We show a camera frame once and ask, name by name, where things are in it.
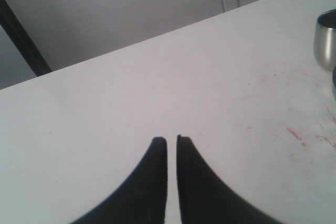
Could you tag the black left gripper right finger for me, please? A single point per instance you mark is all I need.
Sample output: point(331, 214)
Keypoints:
point(203, 196)

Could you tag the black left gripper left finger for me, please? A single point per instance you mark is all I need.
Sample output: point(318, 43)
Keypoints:
point(142, 197)

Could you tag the steel bowl of rice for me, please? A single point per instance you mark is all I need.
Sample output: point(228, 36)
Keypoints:
point(334, 81)

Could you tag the small steel cup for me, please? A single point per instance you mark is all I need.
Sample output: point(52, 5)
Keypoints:
point(324, 41)

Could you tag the dark monitor frame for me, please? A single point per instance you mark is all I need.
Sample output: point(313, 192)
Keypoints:
point(22, 41)

